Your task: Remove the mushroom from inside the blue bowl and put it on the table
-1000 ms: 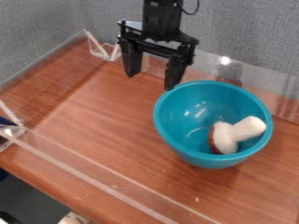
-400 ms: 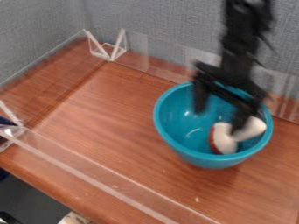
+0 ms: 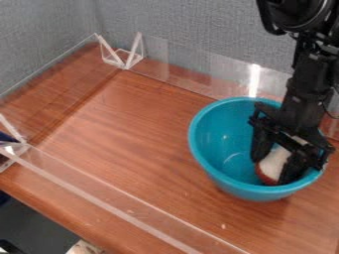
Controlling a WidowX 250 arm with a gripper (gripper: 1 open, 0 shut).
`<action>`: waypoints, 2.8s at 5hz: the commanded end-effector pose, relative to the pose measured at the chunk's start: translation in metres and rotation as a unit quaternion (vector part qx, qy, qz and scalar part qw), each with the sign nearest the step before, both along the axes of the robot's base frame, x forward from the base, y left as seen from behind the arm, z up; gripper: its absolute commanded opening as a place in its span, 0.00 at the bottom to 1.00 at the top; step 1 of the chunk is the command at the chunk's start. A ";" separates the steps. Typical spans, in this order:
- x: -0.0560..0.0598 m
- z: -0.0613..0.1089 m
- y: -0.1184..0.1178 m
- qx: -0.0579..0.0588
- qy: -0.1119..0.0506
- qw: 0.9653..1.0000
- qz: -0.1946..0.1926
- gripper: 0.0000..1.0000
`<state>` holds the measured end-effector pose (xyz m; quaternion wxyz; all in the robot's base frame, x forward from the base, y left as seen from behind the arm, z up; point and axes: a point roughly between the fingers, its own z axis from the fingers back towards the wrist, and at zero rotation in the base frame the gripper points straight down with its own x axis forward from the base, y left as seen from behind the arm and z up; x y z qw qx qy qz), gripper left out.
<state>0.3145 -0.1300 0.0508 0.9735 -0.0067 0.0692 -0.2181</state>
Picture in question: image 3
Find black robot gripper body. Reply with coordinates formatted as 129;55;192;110
248;77;336;172

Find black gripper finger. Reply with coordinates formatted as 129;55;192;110
277;149;317;185
251;125;275;163

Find white brown toy mushroom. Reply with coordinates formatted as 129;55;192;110
255;145;291;187

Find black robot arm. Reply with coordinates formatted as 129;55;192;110
249;0;339;186

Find blue plastic bowl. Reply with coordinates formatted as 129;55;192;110
188;97;323;202

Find clear acrylic back barrier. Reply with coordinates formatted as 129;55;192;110
93;32;339;142

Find clear acrylic barrier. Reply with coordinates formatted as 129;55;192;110
0;113;249;254
0;33;97;98
93;32;339;142

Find clear acrylic left barrier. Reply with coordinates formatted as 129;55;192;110
0;33;97;98

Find clear acrylic front barrier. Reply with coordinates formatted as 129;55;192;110
0;113;249;254

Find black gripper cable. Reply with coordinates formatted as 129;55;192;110
321;88;339;121

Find clear acrylic corner bracket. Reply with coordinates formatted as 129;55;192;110
94;32;144;69

